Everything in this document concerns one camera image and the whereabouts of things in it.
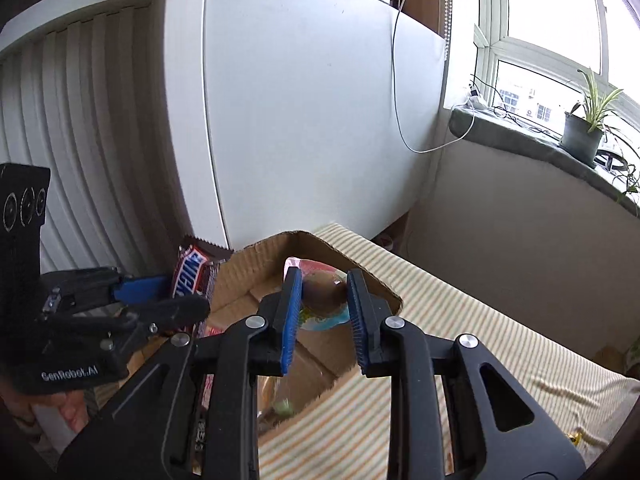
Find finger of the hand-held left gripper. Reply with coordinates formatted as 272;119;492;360
99;294;212;357
49;266;174;312

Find white framed window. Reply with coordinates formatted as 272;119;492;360
472;0;640;161

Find brown cardboard box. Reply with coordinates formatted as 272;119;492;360
95;230;403;441

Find brown chocolate bar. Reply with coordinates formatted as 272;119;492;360
172;235;235;338

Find white ribbed panel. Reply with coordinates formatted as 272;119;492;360
0;0;201;281

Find potted spider plant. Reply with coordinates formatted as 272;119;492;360
557;69;640;206

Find white cabinet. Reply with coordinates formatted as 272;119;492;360
160;0;448;251

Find person's left hand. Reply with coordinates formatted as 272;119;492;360
0;392;96;433

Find black cables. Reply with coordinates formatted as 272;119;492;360
469;74;561;137

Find clear snack pouch red edge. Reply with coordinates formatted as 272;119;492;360
284;256;351;333

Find black round object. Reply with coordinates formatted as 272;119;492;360
595;146;630;171

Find striped bedsheet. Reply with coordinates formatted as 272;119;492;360
257;223;640;480

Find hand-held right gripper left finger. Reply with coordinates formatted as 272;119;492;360
65;267;306;480

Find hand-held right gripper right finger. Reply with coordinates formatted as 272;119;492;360
346;268;587;480

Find white cable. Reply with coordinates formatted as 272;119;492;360
391;0;476;153

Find bead chain cord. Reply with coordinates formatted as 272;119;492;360
440;0;453;61

